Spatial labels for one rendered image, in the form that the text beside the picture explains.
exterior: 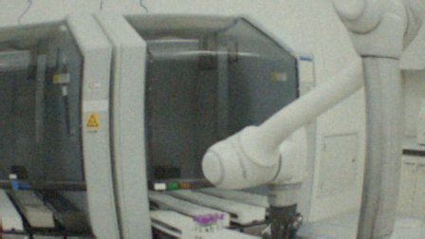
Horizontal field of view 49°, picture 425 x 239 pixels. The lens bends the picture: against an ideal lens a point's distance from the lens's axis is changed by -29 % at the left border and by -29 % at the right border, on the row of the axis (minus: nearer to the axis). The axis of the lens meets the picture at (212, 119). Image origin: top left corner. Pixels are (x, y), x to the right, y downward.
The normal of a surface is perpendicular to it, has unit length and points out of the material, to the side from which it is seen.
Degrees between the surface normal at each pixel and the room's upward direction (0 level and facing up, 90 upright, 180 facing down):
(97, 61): 90
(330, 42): 90
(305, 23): 90
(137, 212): 90
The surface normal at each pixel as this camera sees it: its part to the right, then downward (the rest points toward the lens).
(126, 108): 0.52, 0.04
